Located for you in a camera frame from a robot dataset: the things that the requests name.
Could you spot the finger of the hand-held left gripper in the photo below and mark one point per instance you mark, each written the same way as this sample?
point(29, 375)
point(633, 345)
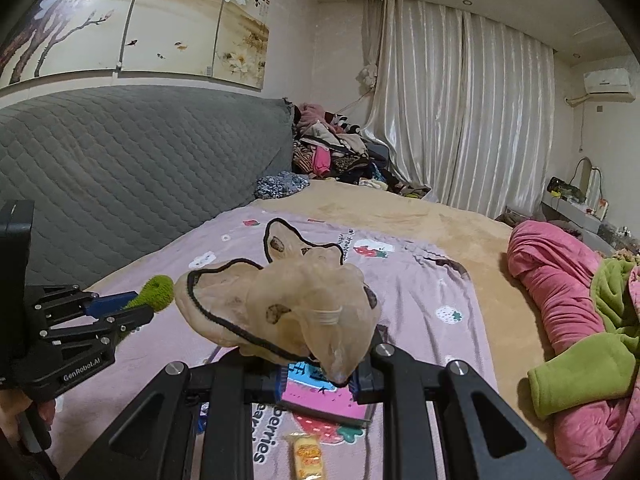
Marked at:
point(132, 317)
point(110, 304)

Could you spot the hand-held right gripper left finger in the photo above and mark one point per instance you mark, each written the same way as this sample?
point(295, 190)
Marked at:
point(227, 390)

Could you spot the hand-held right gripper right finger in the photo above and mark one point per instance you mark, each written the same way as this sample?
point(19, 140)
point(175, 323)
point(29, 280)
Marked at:
point(400, 390)

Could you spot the beige sheer stocking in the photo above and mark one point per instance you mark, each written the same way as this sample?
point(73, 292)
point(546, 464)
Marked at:
point(280, 300)

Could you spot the person's left hand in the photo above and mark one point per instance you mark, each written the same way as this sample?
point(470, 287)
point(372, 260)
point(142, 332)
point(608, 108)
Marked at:
point(10, 412)

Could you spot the blue printed snack packet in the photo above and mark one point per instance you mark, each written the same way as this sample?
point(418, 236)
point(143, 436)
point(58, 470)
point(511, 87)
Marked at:
point(202, 417)

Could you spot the pink picture book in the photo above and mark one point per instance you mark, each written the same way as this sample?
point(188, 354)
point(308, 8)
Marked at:
point(320, 395)

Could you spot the yellow snack packet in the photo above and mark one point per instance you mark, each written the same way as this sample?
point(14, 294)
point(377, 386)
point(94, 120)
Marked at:
point(307, 457)

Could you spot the pink strawberry printed blanket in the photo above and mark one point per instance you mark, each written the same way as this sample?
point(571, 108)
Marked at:
point(425, 285)

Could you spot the grey quilted headboard cover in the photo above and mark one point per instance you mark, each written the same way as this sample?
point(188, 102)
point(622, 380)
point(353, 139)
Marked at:
point(125, 160)

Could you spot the green fleece blanket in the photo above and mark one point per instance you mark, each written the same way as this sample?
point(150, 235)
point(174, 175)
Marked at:
point(580, 375)

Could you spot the pink quilt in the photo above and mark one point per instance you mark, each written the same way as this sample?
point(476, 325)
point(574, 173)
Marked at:
point(550, 270)

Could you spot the blue patterned cloth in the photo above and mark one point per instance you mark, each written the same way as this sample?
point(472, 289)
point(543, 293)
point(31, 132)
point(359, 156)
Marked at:
point(280, 185)

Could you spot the pile of clothes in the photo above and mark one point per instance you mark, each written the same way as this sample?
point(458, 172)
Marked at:
point(340, 155)

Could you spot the grey dresser shelf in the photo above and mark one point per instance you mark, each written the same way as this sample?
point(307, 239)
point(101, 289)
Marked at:
point(570, 210)

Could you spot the arched table mirror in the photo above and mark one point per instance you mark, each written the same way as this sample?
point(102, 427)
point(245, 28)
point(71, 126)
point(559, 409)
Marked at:
point(595, 182)

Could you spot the white satin curtain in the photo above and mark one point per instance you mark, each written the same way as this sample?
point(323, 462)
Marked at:
point(465, 110)

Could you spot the curtain tie flower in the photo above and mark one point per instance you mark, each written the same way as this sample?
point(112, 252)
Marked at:
point(367, 75)

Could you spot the white air conditioner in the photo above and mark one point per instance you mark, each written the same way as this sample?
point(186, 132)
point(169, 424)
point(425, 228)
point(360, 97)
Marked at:
point(607, 80)

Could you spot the floral wall poster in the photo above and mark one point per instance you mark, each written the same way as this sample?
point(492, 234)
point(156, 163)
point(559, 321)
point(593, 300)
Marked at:
point(150, 20)

